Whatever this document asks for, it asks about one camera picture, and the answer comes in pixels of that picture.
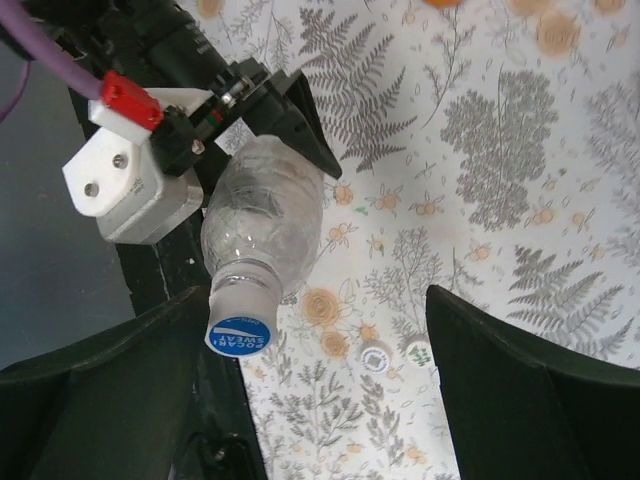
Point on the blue white bottle cap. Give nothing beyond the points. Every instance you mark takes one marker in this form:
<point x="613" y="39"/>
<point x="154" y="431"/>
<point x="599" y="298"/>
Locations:
<point x="242" y="320"/>

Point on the orange drink bottle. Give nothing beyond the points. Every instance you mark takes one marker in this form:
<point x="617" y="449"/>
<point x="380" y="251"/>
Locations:
<point x="442" y="4"/>

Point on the floral patterned table mat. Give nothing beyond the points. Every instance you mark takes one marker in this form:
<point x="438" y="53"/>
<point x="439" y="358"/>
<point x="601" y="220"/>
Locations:
<point x="490" y="148"/>

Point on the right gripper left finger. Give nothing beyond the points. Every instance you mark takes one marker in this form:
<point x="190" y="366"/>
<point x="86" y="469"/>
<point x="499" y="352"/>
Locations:
<point x="35" y="423"/>

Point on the white green bottle cap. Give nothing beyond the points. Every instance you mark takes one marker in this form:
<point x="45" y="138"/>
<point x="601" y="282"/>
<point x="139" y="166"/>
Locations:
<point x="419" y="353"/>

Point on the white grey bottle cap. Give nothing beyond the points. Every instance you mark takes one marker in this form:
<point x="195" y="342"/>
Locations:
<point x="375" y="356"/>

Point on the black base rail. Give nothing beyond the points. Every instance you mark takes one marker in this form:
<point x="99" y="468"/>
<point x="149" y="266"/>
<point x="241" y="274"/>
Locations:
<point x="150" y="280"/>

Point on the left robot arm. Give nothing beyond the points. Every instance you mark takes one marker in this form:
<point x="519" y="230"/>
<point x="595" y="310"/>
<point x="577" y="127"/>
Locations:
<point x="158" y="44"/>

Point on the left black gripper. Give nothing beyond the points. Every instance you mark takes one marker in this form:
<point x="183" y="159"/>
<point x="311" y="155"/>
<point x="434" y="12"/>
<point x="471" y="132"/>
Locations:
<point x="274" y="104"/>

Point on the clear plastic bottle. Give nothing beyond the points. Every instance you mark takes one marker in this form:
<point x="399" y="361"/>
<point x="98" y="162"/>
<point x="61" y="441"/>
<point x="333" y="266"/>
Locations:
<point x="267" y="206"/>

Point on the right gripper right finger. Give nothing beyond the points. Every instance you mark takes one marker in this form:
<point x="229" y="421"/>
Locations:
<point x="521" y="407"/>

